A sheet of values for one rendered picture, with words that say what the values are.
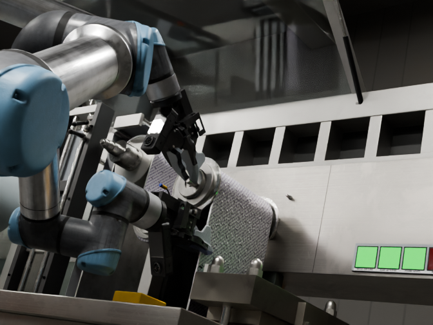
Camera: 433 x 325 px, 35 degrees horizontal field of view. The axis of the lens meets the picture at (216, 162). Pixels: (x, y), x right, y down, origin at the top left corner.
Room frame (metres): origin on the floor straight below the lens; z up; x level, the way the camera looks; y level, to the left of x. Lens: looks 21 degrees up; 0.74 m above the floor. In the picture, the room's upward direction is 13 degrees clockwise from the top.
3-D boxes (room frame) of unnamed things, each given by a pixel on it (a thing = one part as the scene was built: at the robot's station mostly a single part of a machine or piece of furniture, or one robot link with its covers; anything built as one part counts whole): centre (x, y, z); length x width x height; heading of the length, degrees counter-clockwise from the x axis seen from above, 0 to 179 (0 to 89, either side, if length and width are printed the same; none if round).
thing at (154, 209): (1.37, 0.13, 1.11); 0.08 x 0.05 x 0.08; 47
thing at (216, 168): (1.55, 0.03, 1.25); 0.15 x 0.01 x 0.15; 47
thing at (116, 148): (1.66, 0.28, 1.34); 0.06 x 0.03 x 0.03; 137
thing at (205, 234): (1.49, -0.02, 1.11); 0.09 x 0.03 x 0.06; 136
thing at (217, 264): (1.46, -0.05, 1.05); 0.04 x 0.04 x 0.04
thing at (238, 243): (1.60, -0.09, 1.11); 0.23 x 0.01 x 0.18; 137
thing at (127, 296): (1.27, 0.08, 0.91); 0.07 x 0.07 x 0.02; 47
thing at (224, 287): (1.55, -0.21, 1.00); 0.40 x 0.16 x 0.06; 137
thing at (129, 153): (1.70, 0.24, 1.34); 0.06 x 0.06 x 0.06; 47
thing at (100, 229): (1.31, 0.19, 1.01); 0.11 x 0.08 x 0.11; 83
